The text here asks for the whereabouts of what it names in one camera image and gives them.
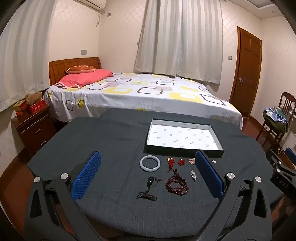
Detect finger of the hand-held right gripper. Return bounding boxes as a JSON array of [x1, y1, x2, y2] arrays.
[[285, 147, 296, 164], [265, 149, 292, 172]]

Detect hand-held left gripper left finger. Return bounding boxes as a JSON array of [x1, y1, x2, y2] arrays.
[[24, 151, 102, 241]]

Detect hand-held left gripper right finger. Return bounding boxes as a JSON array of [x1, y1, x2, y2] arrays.
[[195, 149, 274, 241]]

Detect red knotted cord pendant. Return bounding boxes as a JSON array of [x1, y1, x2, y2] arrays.
[[167, 157, 176, 173]]

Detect dark red bead mala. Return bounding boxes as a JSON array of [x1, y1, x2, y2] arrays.
[[166, 170, 189, 196]]

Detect shallow white-lined box tray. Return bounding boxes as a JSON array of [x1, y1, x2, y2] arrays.
[[143, 119, 225, 158]]

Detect white jade bangle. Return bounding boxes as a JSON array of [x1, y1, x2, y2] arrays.
[[140, 155, 161, 172]]

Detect dark pendant with brown cord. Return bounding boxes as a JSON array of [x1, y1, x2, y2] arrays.
[[136, 176, 167, 200]]

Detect pile of clothes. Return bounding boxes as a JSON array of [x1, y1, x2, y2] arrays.
[[262, 106, 292, 135]]

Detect dark grey table cloth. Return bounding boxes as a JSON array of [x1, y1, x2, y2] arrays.
[[27, 108, 285, 238]]

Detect wooden chair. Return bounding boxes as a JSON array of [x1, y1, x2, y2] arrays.
[[256, 92, 296, 147]]

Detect wooden nightstand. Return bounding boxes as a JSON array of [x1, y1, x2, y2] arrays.
[[11, 105, 57, 156]]

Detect red gift box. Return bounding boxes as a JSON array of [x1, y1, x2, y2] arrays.
[[28, 99, 45, 114]]

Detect brown teddy bear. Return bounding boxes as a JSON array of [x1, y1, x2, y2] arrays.
[[25, 92, 43, 105]]

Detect small red and gold box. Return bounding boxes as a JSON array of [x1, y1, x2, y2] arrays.
[[13, 100, 29, 114]]

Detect wooden door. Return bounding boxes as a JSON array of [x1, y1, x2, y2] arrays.
[[229, 26, 263, 118]]

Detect bed with patterned sheet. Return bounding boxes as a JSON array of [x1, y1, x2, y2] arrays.
[[44, 72, 244, 130]]

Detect pink pillow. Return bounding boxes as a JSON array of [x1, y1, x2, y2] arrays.
[[55, 69, 114, 89]]

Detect orange embroidered pillow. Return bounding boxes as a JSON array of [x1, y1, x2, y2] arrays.
[[65, 65, 96, 75]]

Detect wooden headboard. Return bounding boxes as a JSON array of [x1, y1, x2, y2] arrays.
[[48, 57, 102, 87]]

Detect white side curtain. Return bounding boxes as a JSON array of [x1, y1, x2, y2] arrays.
[[0, 0, 59, 112]]

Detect white window curtain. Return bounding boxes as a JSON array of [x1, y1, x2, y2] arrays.
[[134, 0, 224, 84]]

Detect white air conditioner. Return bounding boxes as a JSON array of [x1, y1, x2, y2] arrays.
[[73, 0, 107, 10]]

